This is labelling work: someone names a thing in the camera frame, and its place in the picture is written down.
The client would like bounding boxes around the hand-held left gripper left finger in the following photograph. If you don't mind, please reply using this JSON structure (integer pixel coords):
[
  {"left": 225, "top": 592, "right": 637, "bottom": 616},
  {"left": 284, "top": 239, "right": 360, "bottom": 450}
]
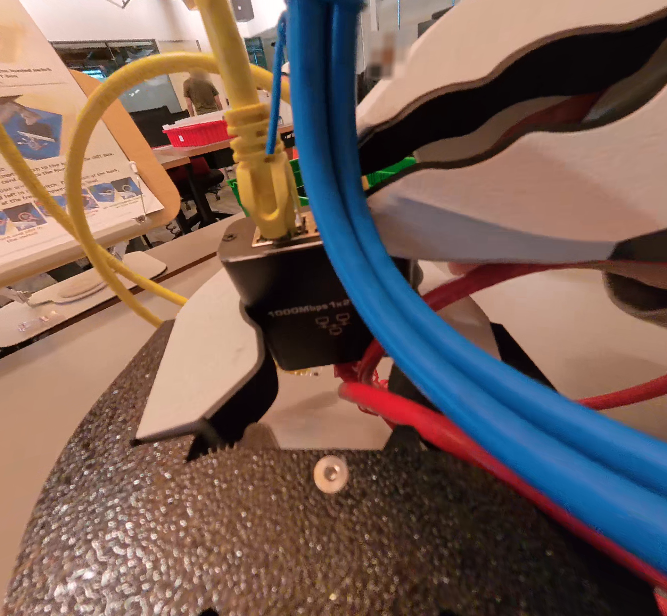
[{"left": 129, "top": 261, "right": 282, "bottom": 463}]

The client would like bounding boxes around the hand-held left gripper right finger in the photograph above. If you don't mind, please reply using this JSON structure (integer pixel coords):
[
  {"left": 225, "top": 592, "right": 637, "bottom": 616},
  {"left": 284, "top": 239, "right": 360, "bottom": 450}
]
[{"left": 422, "top": 293, "right": 502, "bottom": 369}]

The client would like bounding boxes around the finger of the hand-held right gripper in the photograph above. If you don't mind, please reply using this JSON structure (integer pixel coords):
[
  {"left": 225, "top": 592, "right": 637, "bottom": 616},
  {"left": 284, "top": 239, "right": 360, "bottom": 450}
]
[
  {"left": 356, "top": 0, "right": 667, "bottom": 177},
  {"left": 364, "top": 99, "right": 667, "bottom": 265}
]

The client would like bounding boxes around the red ethernet cable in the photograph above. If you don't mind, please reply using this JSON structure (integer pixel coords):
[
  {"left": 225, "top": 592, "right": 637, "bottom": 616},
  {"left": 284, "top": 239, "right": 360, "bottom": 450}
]
[{"left": 336, "top": 92, "right": 667, "bottom": 591}]

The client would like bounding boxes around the black ethernet splitter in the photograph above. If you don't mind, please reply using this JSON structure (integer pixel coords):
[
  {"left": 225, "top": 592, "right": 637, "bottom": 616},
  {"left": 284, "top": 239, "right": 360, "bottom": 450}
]
[{"left": 218, "top": 214, "right": 412, "bottom": 372}]

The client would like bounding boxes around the green plastic bin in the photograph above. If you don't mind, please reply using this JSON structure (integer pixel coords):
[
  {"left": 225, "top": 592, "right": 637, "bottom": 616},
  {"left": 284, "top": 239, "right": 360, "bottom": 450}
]
[{"left": 227, "top": 156, "right": 418, "bottom": 215}]

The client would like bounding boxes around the blue ethernet cable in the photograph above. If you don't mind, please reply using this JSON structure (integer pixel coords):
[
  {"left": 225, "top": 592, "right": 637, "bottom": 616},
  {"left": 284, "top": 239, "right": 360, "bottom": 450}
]
[{"left": 266, "top": 0, "right": 667, "bottom": 575}]

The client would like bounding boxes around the yellow ethernet cable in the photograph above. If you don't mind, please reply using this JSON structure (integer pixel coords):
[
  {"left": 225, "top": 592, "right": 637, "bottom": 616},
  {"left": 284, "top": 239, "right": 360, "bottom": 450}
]
[{"left": 0, "top": 0, "right": 303, "bottom": 327}]

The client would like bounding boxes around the person's right hand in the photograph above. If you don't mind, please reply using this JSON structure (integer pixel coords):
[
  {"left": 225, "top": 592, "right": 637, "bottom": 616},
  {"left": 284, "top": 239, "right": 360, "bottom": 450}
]
[{"left": 602, "top": 269, "right": 667, "bottom": 327}]

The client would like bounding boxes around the dark office chair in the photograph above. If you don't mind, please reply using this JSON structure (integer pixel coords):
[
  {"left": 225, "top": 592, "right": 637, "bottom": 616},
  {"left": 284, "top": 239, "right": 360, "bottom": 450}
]
[{"left": 167, "top": 165, "right": 226, "bottom": 231}]

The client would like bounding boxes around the wooden work table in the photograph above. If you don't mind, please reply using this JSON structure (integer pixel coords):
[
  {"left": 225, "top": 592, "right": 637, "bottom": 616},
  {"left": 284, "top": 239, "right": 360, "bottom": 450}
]
[{"left": 151, "top": 123, "right": 295, "bottom": 168}]

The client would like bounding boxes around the red plastic bin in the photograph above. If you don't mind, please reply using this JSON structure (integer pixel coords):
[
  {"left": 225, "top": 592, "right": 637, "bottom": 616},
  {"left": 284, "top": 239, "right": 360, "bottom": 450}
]
[{"left": 162, "top": 120, "right": 232, "bottom": 148}]

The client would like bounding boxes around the printed instruction sheet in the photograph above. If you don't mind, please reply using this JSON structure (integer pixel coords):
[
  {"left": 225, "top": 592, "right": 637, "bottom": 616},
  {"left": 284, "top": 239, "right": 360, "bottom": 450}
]
[{"left": 0, "top": 0, "right": 165, "bottom": 273}]

